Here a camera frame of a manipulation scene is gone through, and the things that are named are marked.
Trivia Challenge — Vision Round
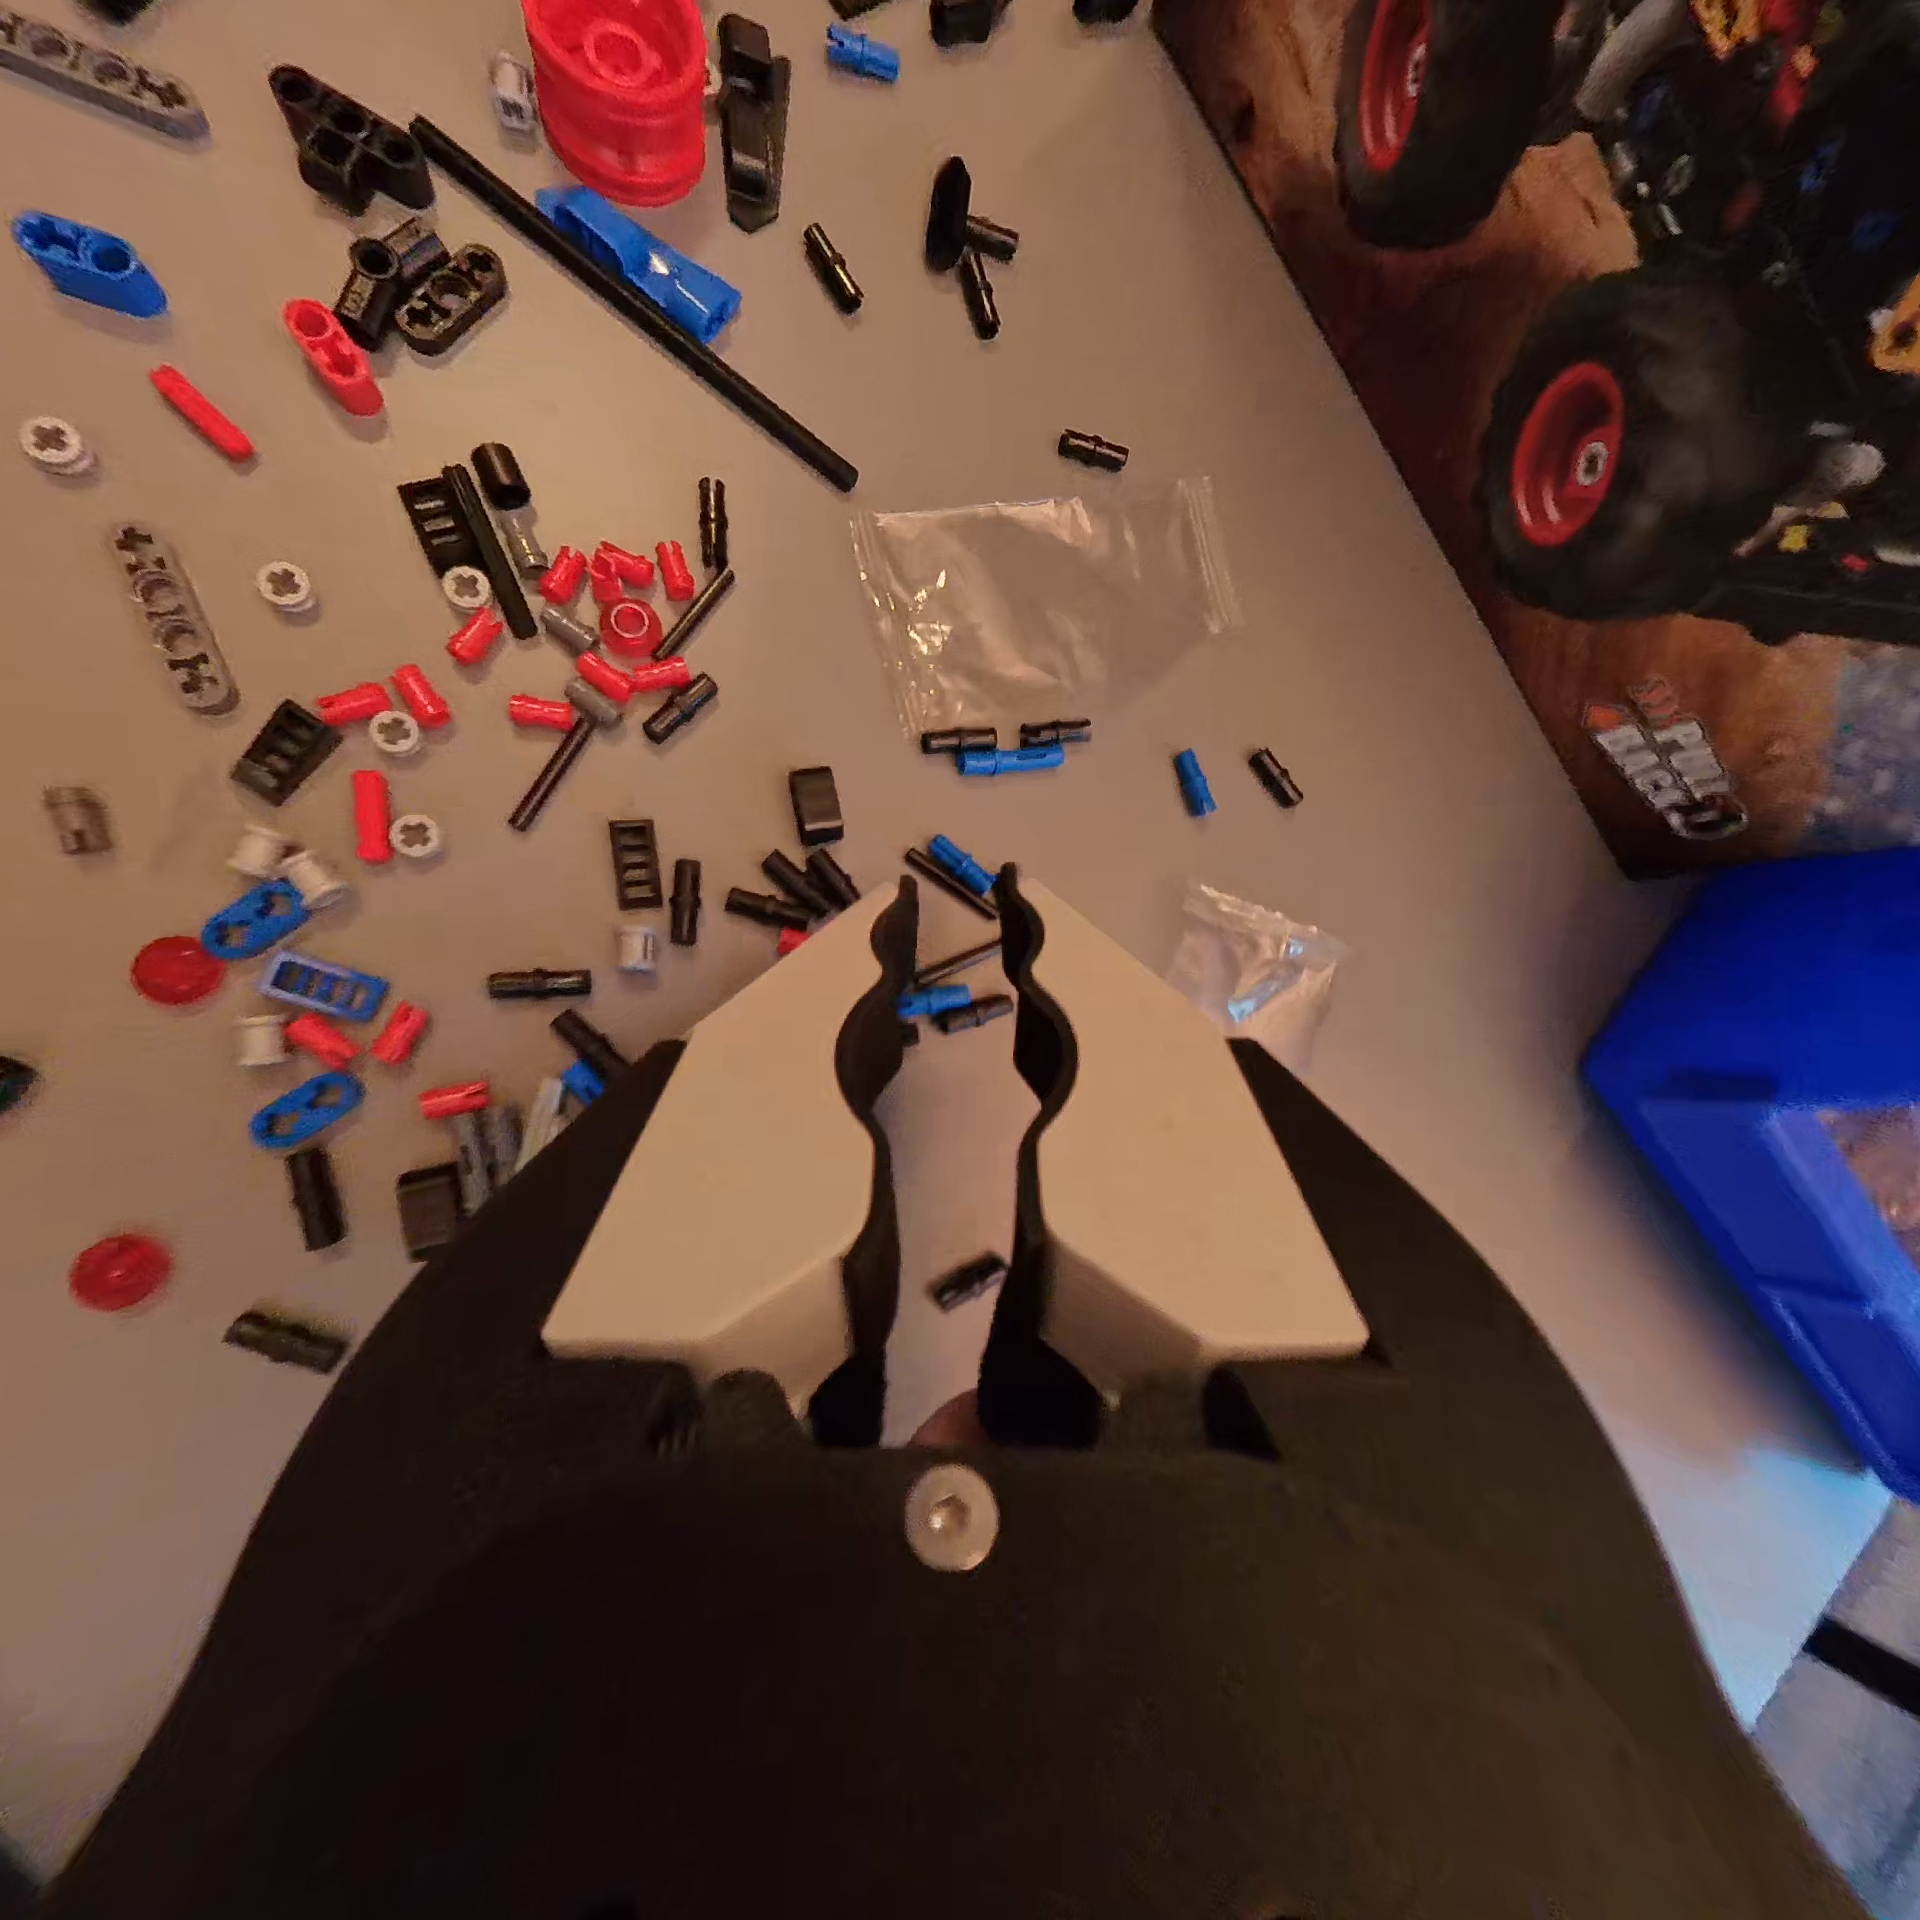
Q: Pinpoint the red pin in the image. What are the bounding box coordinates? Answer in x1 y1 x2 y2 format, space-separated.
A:
151 361 258 461

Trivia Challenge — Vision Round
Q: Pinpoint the grey desk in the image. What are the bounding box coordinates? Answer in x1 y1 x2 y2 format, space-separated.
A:
0 0 1892 1891

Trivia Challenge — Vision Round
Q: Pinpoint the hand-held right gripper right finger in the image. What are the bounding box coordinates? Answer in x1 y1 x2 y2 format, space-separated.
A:
980 861 1373 1448

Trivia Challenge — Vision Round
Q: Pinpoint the red wheel hub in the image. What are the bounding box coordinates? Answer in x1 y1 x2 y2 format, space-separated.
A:
520 0 709 209

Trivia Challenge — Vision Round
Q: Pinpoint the black angular brick cluster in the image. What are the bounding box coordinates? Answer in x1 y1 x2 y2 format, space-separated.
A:
711 15 794 235

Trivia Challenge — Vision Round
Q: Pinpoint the red connector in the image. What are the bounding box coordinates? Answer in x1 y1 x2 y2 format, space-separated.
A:
282 298 387 416

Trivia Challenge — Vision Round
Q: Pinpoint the toy truck set box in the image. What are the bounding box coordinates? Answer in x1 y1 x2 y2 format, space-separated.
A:
1148 0 1920 881

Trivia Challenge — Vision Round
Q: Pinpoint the black connector brick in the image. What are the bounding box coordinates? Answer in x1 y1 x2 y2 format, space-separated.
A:
335 216 511 358

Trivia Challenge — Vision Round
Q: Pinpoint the black cross-hole connector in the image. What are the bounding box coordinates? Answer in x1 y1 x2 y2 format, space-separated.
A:
921 152 1023 339

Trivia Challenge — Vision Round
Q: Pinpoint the dark grey thin beam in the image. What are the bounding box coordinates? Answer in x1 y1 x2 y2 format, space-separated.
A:
108 522 242 721

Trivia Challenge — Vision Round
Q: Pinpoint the light grey thin beam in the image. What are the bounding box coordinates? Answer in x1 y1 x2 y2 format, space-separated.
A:
0 21 212 143

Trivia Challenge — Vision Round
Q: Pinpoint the blue curved brick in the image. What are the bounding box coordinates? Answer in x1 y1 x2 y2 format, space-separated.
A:
535 181 745 339

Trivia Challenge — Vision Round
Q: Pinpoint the long black axle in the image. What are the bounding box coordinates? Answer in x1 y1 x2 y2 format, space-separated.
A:
410 115 861 494

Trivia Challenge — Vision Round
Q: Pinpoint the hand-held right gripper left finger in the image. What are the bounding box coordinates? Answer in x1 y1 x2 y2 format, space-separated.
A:
539 879 921 1448

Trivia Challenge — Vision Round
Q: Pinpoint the pile of small mixed bricks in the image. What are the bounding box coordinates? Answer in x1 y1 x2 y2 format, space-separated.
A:
0 441 1306 1373

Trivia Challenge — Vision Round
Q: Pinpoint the small blue connector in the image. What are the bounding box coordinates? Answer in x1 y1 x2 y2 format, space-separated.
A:
14 209 166 320

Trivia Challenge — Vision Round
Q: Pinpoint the blue plastic bin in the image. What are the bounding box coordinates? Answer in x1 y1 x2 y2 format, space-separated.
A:
1580 845 1920 1504

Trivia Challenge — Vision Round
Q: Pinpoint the clear plastic bag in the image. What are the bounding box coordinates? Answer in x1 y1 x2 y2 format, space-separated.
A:
1168 881 1345 1040
849 477 1245 741

